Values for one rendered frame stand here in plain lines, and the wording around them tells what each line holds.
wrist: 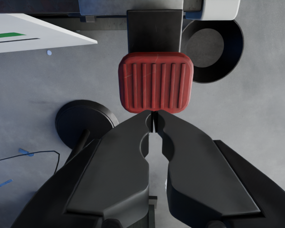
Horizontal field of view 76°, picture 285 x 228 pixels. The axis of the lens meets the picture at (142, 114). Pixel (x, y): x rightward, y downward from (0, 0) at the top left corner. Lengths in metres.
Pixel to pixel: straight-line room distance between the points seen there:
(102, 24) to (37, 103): 0.58
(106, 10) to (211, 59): 0.76
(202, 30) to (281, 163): 1.02
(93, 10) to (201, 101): 0.85
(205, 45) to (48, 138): 1.05
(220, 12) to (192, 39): 0.64
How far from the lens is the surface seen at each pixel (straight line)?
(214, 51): 0.99
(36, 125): 1.28
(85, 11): 0.29
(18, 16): 0.46
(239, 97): 1.12
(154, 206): 1.53
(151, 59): 0.17
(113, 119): 1.06
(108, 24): 0.91
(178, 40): 0.22
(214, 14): 0.31
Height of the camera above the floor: 0.92
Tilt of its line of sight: 62 degrees down
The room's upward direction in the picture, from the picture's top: 177 degrees counter-clockwise
